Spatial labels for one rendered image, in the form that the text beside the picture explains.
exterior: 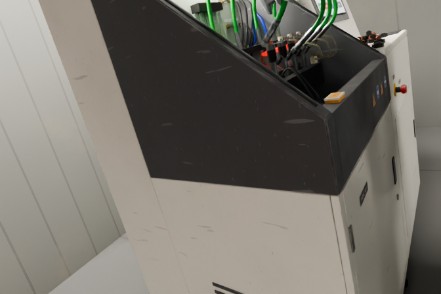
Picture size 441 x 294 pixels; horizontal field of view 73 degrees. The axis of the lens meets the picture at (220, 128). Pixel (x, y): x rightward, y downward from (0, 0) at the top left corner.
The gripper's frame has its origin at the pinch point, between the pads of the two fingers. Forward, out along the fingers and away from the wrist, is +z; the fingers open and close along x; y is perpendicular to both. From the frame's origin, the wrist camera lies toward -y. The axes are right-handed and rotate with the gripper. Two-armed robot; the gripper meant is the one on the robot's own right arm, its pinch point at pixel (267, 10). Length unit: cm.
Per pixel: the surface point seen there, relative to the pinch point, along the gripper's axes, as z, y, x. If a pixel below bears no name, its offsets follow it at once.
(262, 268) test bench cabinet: 64, 2, -35
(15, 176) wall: 46, -153, -38
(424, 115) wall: 107, 22, 223
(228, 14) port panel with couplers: -5.8, -29.0, 23.0
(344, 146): 32.7, 24.4, -27.1
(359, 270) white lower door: 62, 24, -29
